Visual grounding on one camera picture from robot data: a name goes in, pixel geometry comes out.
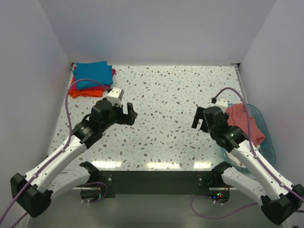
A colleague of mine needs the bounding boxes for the salmon pink t-shirt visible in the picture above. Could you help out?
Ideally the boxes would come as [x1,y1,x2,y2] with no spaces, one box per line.
[226,104,266,147]

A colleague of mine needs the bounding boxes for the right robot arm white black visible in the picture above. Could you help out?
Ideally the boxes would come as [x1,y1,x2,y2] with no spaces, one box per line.
[192,106,304,225]

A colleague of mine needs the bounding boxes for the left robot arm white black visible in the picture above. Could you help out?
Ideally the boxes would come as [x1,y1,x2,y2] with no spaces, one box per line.
[10,98,138,218]

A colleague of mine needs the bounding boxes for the orange folded t-shirt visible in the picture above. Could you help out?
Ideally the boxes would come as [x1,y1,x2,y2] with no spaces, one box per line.
[68,90,104,98]

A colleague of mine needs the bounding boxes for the blue folded t-shirt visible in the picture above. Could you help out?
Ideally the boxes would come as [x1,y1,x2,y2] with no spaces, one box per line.
[73,61,113,86]

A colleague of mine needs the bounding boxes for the white t-shirt in bin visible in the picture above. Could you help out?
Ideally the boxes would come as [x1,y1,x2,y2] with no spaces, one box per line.
[228,153,245,168]

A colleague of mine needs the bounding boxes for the teal transparent plastic bin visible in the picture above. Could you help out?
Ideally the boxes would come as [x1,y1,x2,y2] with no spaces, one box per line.
[221,104,276,173]

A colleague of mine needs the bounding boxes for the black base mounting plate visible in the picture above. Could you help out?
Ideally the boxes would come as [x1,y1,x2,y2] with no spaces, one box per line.
[79,171,231,202]

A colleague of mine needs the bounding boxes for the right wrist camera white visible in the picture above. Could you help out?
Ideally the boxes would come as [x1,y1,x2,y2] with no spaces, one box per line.
[214,98,228,113]

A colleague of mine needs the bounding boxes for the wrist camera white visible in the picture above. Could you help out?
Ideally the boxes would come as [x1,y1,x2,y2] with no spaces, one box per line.
[106,87,124,107]
[214,98,228,113]

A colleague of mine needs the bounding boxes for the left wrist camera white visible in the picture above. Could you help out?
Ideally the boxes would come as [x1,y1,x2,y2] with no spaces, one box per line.
[106,87,124,107]

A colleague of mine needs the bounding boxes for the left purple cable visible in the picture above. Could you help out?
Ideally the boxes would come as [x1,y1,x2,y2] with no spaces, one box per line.
[0,79,110,228]

